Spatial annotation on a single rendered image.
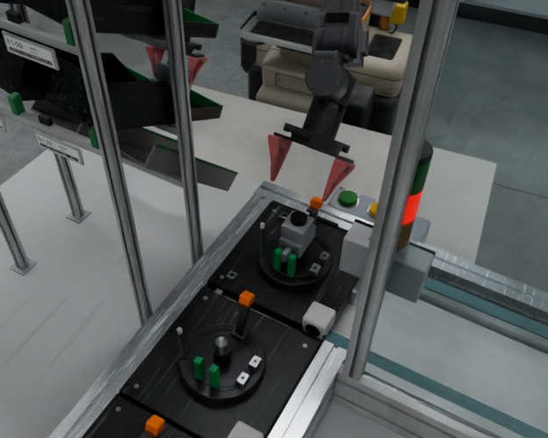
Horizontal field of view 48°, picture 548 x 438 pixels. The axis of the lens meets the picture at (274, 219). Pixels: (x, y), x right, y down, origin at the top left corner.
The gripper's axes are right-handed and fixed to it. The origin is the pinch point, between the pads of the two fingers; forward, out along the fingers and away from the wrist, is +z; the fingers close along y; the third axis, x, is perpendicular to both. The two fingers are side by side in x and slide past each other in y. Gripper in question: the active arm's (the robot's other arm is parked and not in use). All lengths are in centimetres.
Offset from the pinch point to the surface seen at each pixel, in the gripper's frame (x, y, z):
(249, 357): -6.0, 3.9, 28.4
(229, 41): 230, -145, -45
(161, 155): -6.9, -22.6, 3.2
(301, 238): 4.1, 2.3, 8.7
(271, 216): 19.0, -9.4, 9.4
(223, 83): 201, -124, -20
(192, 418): -14.0, 1.2, 38.1
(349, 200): 28.2, 2.3, 1.2
